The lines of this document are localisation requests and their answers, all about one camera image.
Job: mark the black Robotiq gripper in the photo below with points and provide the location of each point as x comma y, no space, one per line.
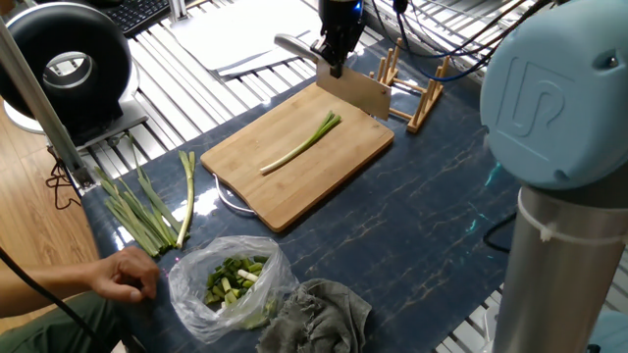
341,22

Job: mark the steel cleaver knife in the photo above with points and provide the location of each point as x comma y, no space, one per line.
358,90

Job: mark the scallion stalk with white root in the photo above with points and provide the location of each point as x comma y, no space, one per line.
306,143

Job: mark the clear plastic bag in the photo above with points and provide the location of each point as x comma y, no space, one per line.
191,294

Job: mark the person's left forearm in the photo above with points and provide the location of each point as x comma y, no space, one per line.
49,283

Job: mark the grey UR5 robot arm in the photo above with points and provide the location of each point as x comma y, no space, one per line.
564,245

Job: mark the person's left hand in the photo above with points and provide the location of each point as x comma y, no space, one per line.
125,273

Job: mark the white printed paper sheet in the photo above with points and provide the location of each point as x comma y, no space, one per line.
260,61

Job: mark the wooden peg rack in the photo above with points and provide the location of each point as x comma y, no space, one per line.
422,108

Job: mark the white plain paper sheet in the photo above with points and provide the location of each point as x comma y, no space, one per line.
235,29

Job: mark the bamboo cutting board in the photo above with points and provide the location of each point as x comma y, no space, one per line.
304,176

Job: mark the dark blue marbled mat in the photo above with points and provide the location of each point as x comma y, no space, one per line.
417,206

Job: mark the black computer keyboard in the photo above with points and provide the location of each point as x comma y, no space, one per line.
137,15

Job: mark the long whole scallion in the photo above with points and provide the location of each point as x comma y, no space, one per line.
189,196

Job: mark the green scallion leaf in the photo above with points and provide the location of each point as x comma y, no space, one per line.
127,216
152,196
147,216

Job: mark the chopped scallion heap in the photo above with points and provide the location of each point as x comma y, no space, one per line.
230,282

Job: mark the grey crumpled cloth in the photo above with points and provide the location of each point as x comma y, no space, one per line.
319,318

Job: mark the green trouser leg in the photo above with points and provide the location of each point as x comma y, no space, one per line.
49,333

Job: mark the short silver metal post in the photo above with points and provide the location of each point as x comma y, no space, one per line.
177,10

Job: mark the silver aluminium frame post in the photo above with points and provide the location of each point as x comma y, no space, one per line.
44,113

